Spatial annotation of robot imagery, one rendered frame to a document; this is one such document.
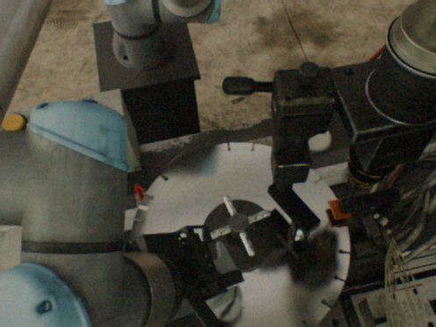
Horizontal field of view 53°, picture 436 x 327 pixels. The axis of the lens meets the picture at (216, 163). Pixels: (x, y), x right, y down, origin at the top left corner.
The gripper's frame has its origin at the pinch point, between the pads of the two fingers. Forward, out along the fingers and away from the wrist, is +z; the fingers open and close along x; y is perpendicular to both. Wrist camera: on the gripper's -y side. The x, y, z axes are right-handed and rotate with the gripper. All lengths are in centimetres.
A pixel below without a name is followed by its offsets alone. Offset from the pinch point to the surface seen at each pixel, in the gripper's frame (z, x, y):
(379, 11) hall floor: 168, -55, 96
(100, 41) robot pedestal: 31, 23, 71
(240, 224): 1.4, -3.8, 6.9
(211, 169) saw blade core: 8.4, -0.4, 18.2
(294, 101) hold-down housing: -16.9, -20.4, 12.0
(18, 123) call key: 2, 30, 43
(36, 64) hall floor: 93, 94, 135
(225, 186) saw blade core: 8.2, -1.5, 14.4
